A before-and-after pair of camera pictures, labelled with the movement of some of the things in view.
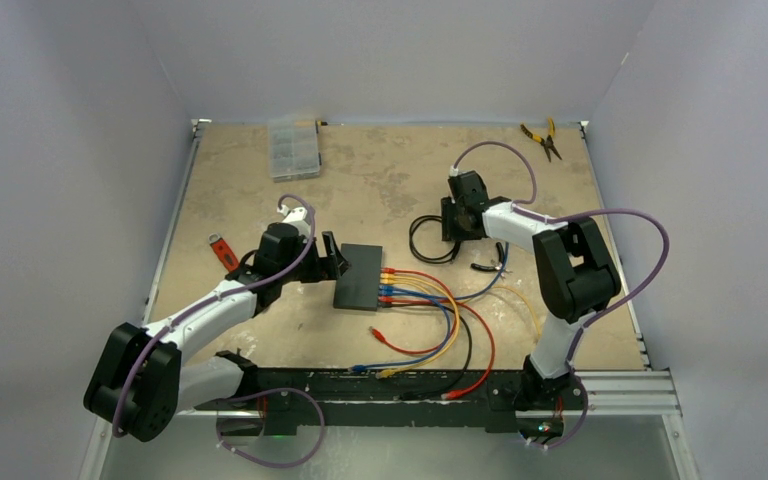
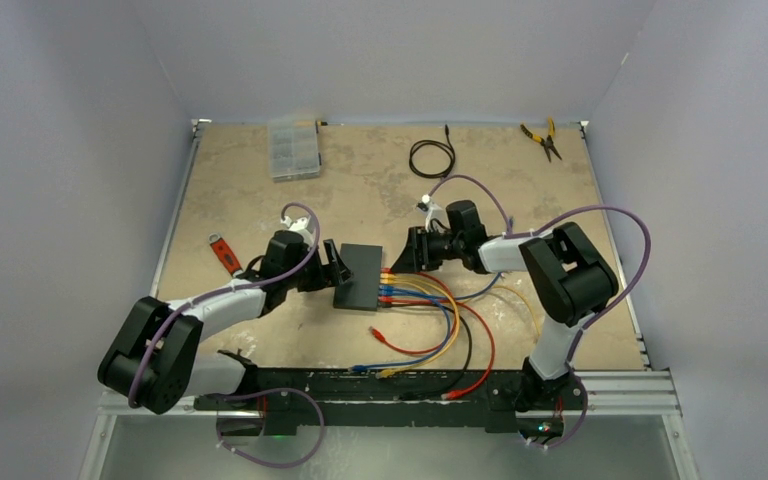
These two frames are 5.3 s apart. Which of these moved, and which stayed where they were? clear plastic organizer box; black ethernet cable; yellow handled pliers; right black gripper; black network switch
Moved: black ethernet cable; right black gripper
Stayed: black network switch; clear plastic organizer box; yellow handled pliers
